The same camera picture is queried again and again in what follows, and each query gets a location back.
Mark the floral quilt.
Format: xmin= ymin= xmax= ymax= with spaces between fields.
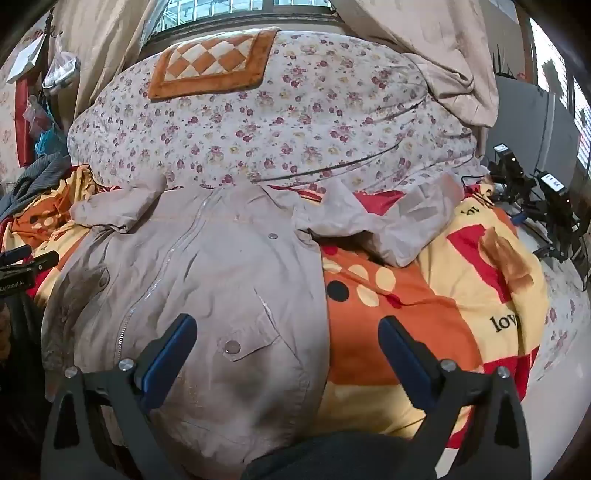
xmin=67 ymin=31 xmax=484 ymax=192

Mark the left beige curtain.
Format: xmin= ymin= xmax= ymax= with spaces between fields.
xmin=54 ymin=0 xmax=167 ymax=129

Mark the beige zip jacket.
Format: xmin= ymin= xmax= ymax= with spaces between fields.
xmin=41 ymin=173 xmax=464 ymax=479

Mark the window with bars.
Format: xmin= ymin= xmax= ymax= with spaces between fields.
xmin=152 ymin=0 xmax=334 ymax=34

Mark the beige curtain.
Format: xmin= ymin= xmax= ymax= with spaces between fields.
xmin=54 ymin=0 xmax=167 ymax=129
xmin=332 ymin=1 xmax=499 ymax=128

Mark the grey garment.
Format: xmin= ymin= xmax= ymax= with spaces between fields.
xmin=0 ymin=153 xmax=71 ymax=220

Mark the clear plastic bag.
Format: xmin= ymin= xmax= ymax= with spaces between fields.
xmin=42 ymin=51 xmax=80 ymax=94

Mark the black device on stand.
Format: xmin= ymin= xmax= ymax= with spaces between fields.
xmin=488 ymin=143 xmax=590 ymax=282

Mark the orange red patterned blanket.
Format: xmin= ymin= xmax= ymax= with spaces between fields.
xmin=1 ymin=167 xmax=548 ymax=435

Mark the grey panel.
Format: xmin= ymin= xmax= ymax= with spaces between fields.
xmin=486 ymin=76 xmax=580 ymax=186

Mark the right beige curtain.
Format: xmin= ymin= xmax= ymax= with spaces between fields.
xmin=332 ymin=1 xmax=499 ymax=128

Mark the orange checkered cushion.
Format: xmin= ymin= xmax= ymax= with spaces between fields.
xmin=147 ymin=27 xmax=280 ymax=100

